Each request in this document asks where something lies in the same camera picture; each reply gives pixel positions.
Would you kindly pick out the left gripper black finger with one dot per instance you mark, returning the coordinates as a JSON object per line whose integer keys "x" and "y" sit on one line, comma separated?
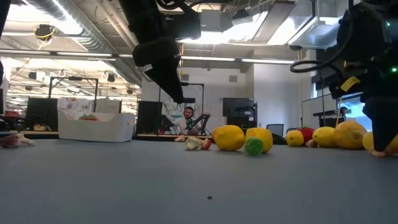
{"x": 161, "y": 59}

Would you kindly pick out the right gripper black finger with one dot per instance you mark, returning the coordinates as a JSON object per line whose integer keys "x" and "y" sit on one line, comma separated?
{"x": 384, "y": 124}

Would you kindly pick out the yellow toy lemon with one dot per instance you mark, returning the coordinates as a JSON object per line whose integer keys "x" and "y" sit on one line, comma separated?
{"x": 293, "y": 139}
{"x": 215, "y": 132}
{"x": 367, "y": 141}
{"x": 230, "y": 138}
{"x": 324, "y": 137}

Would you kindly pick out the white toy mushroom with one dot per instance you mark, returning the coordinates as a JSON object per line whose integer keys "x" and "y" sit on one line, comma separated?
{"x": 380, "y": 153}

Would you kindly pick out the cream green toy vegetable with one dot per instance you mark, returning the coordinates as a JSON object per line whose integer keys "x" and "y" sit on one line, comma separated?
{"x": 192, "y": 144}

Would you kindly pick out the small red strawberry toy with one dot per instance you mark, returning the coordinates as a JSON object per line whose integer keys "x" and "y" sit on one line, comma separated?
{"x": 88, "y": 118}

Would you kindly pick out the red-capped toy mushroom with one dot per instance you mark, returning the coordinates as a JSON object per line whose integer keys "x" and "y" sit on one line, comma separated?
{"x": 206, "y": 144}

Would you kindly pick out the yellow blocky toy fruit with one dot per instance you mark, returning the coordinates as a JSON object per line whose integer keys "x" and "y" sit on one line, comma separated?
{"x": 265, "y": 137}

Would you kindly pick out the green round toy vegetable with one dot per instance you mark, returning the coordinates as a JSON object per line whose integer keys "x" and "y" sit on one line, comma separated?
{"x": 253, "y": 147}

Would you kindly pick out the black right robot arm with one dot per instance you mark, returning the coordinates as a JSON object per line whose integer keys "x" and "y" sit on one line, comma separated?
{"x": 367, "y": 31}

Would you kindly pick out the large orange-yellow toy lemon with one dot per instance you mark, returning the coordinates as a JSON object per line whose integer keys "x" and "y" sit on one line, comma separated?
{"x": 349, "y": 135}

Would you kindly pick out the person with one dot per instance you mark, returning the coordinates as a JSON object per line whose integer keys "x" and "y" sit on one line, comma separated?
{"x": 343, "y": 110}
{"x": 188, "y": 123}

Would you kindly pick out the black upright panel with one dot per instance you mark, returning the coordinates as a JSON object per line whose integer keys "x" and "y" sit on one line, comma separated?
{"x": 149, "y": 116}

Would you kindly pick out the white board partition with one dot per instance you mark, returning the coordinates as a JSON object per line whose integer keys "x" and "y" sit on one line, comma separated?
{"x": 314, "y": 112}

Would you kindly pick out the long ceiling light strip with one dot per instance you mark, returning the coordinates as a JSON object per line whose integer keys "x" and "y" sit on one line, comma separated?
{"x": 84, "y": 54}

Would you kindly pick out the red plush tomato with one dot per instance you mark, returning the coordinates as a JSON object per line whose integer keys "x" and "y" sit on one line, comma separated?
{"x": 308, "y": 133}

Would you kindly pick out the white plastic basket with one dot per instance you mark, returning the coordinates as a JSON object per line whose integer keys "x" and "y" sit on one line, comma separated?
{"x": 99, "y": 130}

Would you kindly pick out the white printed cloth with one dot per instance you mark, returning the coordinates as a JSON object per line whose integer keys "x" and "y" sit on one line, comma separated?
{"x": 74, "y": 104}

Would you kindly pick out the black ceiling device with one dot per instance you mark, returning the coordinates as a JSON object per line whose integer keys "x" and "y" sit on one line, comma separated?
{"x": 43, "y": 31}

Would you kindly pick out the grey office chair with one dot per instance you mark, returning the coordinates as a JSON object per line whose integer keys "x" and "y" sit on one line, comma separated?
{"x": 275, "y": 129}

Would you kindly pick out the small cream toy mushroom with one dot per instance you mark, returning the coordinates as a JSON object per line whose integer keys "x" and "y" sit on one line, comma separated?
{"x": 27, "y": 142}
{"x": 9, "y": 141}

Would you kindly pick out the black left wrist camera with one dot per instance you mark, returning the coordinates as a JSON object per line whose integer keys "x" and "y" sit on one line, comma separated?
{"x": 189, "y": 28}

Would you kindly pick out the black metal frame rig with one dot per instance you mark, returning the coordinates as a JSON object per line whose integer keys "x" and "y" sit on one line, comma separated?
{"x": 73, "y": 78}
{"x": 199, "y": 84}

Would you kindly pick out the silver ventilation duct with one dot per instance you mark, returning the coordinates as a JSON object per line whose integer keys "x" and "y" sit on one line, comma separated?
{"x": 87, "y": 34}

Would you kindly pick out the black aluminium table frame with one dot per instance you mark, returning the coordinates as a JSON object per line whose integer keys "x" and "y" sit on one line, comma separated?
{"x": 155, "y": 137}

